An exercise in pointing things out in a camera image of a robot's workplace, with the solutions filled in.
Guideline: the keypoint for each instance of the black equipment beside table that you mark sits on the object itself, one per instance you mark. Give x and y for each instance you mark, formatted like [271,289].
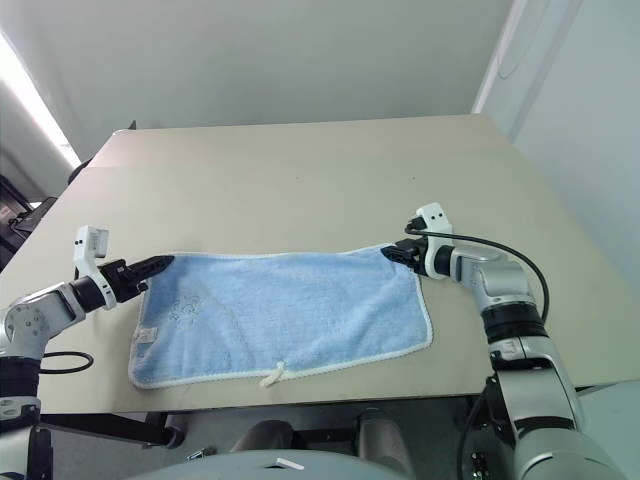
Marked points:
[20,220]

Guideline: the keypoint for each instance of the grey rounded robot torso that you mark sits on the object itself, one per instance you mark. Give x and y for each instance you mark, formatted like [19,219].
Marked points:
[250,467]

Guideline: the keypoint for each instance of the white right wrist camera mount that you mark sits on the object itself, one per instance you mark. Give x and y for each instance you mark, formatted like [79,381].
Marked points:
[434,215]

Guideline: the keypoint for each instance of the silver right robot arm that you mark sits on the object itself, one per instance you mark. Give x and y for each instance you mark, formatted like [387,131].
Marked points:
[500,285]

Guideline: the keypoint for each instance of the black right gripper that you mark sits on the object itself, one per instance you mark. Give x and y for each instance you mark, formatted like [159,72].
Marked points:
[414,254]

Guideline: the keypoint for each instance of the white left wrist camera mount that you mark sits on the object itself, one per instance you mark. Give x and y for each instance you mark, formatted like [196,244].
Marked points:
[85,250]

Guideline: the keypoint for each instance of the light blue terry towel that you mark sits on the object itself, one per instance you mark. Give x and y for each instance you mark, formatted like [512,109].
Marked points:
[300,305]

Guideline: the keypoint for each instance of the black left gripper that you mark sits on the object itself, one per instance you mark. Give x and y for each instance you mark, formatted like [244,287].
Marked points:
[120,280]

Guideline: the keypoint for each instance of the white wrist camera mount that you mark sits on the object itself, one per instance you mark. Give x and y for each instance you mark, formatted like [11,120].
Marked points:
[434,215]
[85,250]

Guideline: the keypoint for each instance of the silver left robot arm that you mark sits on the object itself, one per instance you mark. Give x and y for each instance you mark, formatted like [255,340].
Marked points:
[35,315]

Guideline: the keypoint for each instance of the black table frame bar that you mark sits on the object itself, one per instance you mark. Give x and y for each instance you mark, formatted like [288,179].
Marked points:
[110,430]

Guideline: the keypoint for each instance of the dark grey rounded shape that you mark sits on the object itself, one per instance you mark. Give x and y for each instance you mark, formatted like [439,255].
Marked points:
[385,440]
[272,435]

